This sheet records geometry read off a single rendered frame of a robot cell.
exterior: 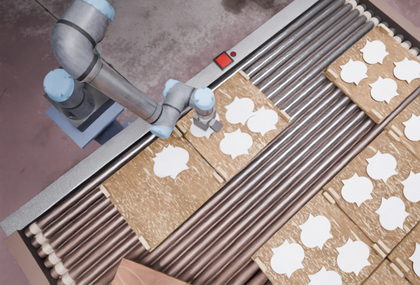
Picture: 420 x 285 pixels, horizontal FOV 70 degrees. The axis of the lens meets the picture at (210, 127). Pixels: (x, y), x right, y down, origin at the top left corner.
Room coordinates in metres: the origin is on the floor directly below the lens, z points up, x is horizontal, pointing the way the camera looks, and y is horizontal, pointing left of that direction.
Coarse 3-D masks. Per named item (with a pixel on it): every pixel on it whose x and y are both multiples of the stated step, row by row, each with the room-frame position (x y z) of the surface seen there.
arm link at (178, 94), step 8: (168, 80) 0.50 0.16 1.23; (168, 88) 0.47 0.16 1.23; (176, 88) 0.46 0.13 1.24; (184, 88) 0.47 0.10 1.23; (192, 88) 0.47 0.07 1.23; (168, 96) 0.44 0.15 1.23; (176, 96) 0.43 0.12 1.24; (184, 96) 0.44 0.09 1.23; (176, 104) 0.40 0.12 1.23; (184, 104) 0.42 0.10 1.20
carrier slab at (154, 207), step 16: (160, 144) 0.33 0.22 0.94; (176, 144) 0.33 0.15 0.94; (144, 160) 0.26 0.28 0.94; (192, 160) 0.26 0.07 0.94; (112, 176) 0.18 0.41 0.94; (128, 176) 0.18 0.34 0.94; (144, 176) 0.19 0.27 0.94; (176, 176) 0.19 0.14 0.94; (192, 176) 0.19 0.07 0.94; (208, 176) 0.19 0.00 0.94; (112, 192) 0.11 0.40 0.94; (128, 192) 0.12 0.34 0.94; (144, 192) 0.12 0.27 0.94; (160, 192) 0.12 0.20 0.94; (176, 192) 0.12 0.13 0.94; (192, 192) 0.12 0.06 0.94; (208, 192) 0.13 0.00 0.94; (128, 208) 0.05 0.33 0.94; (144, 208) 0.05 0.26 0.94; (160, 208) 0.06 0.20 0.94; (176, 208) 0.06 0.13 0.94; (192, 208) 0.06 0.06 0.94; (144, 224) -0.01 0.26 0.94; (160, 224) -0.01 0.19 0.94; (176, 224) -0.01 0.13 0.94; (160, 240) -0.07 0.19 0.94
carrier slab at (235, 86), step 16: (240, 80) 0.66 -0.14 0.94; (224, 96) 0.57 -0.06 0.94; (240, 96) 0.57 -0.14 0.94; (256, 96) 0.58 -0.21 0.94; (192, 112) 0.48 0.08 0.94; (224, 112) 0.49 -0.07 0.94; (224, 128) 0.41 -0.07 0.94; (240, 128) 0.42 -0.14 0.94; (192, 144) 0.33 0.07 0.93; (208, 144) 0.34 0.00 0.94; (256, 144) 0.34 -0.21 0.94; (208, 160) 0.27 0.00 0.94; (224, 160) 0.27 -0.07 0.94; (240, 160) 0.27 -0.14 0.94
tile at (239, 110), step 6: (234, 102) 0.54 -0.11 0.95; (240, 102) 0.54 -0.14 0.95; (246, 102) 0.54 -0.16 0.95; (252, 102) 0.54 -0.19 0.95; (228, 108) 0.51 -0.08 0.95; (234, 108) 0.51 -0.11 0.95; (240, 108) 0.51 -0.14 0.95; (246, 108) 0.51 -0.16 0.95; (252, 108) 0.51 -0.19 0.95; (228, 114) 0.48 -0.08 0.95; (234, 114) 0.48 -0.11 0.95; (240, 114) 0.48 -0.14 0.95; (246, 114) 0.48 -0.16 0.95; (252, 114) 0.48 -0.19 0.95; (228, 120) 0.45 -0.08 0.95; (234, 120) 0.45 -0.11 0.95; (240, 120) 0.45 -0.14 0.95; (246, 120) 0.45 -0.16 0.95
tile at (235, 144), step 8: (232, 136) 0.37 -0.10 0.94; (240, 136) 0.37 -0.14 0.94; (248, 136) 0.38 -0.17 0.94; (224, 144) 0.34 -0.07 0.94; (232, 144) 0.34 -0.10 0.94; (240, 144) 0.34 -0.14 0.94; (248, 144) 0.34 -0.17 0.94; (224, 152) 0.30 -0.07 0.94; (232, 152) 0.30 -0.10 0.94; (240, 152) 0.30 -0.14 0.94
